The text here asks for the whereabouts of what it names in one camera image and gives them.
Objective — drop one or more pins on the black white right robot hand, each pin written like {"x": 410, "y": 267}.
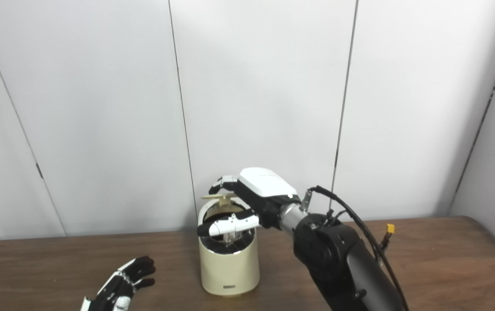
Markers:
{"x": 264, "y": 185}

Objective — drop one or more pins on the cream round bin lid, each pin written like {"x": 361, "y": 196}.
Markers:
{"x": 221, "y": 198}

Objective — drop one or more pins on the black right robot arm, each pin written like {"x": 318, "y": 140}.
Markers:
{"x": 342, "y": 263}

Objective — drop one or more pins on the black wall panel clip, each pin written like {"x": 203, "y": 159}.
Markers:
{"x": 494, "y": 86}

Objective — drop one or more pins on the cream-colored cylindrical bin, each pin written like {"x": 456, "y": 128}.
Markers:
{"x": 230, "y": 270}

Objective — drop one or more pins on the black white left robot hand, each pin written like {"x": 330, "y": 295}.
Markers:
{"x": 115, "y": 287}

